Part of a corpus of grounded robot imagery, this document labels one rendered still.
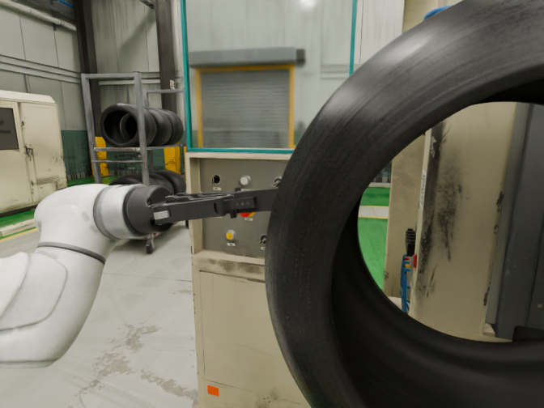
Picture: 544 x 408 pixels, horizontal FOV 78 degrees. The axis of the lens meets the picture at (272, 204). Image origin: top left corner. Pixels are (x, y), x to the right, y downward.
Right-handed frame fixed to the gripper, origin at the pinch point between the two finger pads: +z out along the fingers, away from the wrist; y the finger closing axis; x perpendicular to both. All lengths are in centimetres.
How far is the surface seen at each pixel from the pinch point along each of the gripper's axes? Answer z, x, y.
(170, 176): -263, 9, 329
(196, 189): -49, 3, 59
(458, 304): 27.5, 28.0, 26.1
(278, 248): 5.8, 3.7, -10.6
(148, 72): -638, -278, 814
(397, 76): 18.7, -11.2, -11.5
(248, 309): -34, 47, 55
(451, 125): 27.9, -6.4, 26.1
